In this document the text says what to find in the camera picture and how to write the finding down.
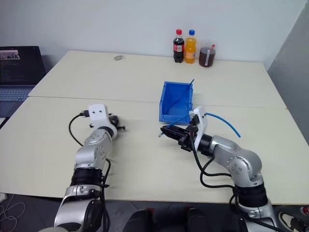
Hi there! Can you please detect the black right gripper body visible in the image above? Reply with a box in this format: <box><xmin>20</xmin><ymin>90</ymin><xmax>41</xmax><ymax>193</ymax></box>
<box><xmin>178</xmin><ymin>117</ymin><xmax>197</xmax><ymax>152</ymax></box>

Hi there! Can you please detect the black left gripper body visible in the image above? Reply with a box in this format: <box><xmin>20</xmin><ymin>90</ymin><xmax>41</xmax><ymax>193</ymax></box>
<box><xmin>107</xmin><ymin>115</ymin><xmax>121</xmax><ymax>132</ymax></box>

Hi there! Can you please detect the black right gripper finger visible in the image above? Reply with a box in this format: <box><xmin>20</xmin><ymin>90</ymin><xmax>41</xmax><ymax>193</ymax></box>
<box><xmin>160</xmin><ymin>125</ymin><xmax>189</xmax><ymax>136</ymax></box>
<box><xmin>163</xmin><ymin>131</ymin><xmax>184</xmax><ymax>144</ymax></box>

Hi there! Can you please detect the blue cable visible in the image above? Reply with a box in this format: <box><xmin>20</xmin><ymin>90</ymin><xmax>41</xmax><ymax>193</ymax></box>
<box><xmin>168</xmin><ymin>78</ymin><xmax>196</xmax><ymax>112</ymax></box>
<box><xmin>161</xmin><ymin>112</ymin><xmax>242</xmax><ymax>139</ymax></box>

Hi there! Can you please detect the blue plastic bin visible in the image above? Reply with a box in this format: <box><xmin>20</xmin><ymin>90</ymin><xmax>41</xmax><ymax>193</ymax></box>
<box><xmin>158</xmin><ymin>81</ymin><xmax>195</xmax><ymax>125</ymax></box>

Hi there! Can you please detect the clear jar brown liquid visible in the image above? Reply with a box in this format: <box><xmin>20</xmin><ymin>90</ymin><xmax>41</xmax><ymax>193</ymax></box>
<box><xmin>198</xmin><ymin>39</ymin><xmax>216</xmax><ymax>68</ymax></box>

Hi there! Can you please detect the dark rounded shape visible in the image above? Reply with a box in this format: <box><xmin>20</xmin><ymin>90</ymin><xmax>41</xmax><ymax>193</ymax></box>
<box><xmin>123</xmin><ymin>207</ymin><xmax>155</xmax><ymax>232</ymax></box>
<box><xmin>180</xmin><ymin>206</ymin><xmax>218</xmax><ymax>232</ymax></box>

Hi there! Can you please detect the cola bottle red cap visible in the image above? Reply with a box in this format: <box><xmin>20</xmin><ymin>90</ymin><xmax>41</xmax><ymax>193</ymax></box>
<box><xmin>172</xmin><ymin>29</ymin><xmax>185</xmax><ymax>64</ymax></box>

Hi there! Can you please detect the orange soda bottle blue cap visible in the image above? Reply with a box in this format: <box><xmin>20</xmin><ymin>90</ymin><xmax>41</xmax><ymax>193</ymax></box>
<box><xmin>184</xmin><ymin>29</ymin><xmax>197</xmax><ymax>64</ymax></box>

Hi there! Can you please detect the dark laptop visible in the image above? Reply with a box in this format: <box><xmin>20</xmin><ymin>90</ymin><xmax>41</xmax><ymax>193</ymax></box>
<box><xmin>0</xmin><ymin>45</ymin><xmax>47</xmax><ymax>118</ymax></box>

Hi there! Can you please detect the white black shoe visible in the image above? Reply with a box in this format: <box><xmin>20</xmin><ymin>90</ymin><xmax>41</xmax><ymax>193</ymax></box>
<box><xmin>278</xmin><ymin>211</ymin><xmax>308</xmax><ymax>232</ymax></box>

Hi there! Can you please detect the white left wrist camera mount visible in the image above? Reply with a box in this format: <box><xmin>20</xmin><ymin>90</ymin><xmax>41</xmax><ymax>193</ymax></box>
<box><xmin>87</xmin><ymin>104</ymin><xmax>116</xmax><ymax>130</ymax></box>

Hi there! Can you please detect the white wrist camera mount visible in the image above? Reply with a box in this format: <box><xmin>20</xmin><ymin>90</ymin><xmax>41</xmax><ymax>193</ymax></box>
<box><xmin>189</xmin><ymin>105</ymin><xmax>209</xmax><ymax>152</ymax></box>
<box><xmin>87</xmin><ymin>104</ymin><xmax>116</xmax><ymax>130</ymax></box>

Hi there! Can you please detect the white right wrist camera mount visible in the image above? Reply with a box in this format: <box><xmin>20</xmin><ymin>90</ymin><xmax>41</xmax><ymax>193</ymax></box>
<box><xmin>189</xmin><ymin>105</ymin><xmax>209</xmax><ymax>152</ymax></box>

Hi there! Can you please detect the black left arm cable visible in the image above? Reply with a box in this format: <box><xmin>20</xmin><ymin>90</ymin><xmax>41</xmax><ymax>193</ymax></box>
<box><xmin>69</xmin><ymin>110</ymin><xmax>112</xmax><ymax>232</ymax></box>

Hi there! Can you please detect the white floor cable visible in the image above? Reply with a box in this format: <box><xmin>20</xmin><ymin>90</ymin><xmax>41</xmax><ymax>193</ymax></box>
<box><xmin>0</xmin><ymin>193</ymin><xmax>27</xmax><ymax>227</ymax></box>

